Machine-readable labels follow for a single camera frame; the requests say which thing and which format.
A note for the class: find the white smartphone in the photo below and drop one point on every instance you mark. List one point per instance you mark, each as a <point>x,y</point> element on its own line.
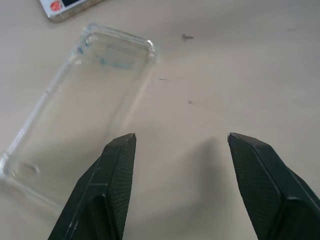
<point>65,7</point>

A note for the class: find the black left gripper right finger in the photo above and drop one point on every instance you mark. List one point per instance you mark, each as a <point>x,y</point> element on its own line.
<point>265,190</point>

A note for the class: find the clear plastic phone case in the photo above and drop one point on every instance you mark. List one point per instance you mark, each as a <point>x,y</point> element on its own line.
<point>85,105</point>

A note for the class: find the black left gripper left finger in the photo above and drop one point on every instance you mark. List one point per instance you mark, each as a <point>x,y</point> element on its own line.
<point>107,190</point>

